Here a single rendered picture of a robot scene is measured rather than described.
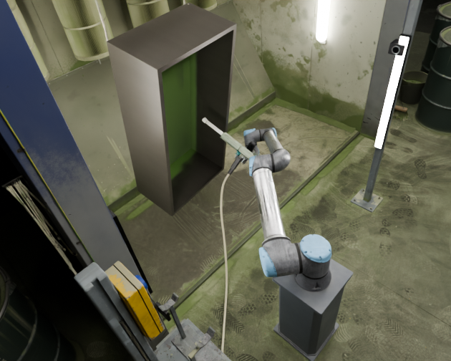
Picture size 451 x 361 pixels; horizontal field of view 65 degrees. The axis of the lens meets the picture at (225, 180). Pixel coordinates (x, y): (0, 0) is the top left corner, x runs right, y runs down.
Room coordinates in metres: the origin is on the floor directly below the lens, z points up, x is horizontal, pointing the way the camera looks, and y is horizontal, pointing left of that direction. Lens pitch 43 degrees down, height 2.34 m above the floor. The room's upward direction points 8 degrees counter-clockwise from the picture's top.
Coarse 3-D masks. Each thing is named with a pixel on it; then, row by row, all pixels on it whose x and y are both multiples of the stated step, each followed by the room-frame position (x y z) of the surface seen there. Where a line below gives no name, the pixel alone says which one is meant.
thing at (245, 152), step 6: (204, 120) 2.06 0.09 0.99; (210, 126) 2.02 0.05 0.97; (222, 132) 1.97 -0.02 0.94; (222, 138) 1.93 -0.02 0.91; (228, 138) 1.91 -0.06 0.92; (228, 144) 1.89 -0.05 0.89; (234, 144) 1.87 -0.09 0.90; (240, 144) 1.88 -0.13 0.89; (240, 150) 1.84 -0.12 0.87; (246, 150) 1.82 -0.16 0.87; (240, 156) 1.82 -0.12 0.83; (246, 156) 1.80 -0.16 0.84; (234, 162) 1.82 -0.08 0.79; (240, 162) 1.82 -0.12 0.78; (234, 168) 1.80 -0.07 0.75
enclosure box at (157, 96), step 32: (128, 32) 1.87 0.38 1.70; (160, 32) 1.87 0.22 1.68; (192, 32) 1.87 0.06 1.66; (224, 32) 1.90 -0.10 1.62; (128, 64) 1.69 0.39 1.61; (160, 64) 1.58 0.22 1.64; (192, 64) 2.25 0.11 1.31; (224, 64) 2.06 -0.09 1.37; (128, 96) 1.75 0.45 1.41; (160, 96) 1.57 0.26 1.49; (192, 96) 2.29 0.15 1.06; (224, 96) 2.08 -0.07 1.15; (128, 128) 1.83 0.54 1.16; (160, 128) 1.61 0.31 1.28; (192, 128) 2.34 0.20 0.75; (224, 128) 2.10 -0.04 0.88; (160, 160) 1.67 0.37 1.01; (192, 160) 2.24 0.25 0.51; (224, 160) 2.13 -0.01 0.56; (160, 192) 1.74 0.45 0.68; (192, 192) 1.92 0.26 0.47
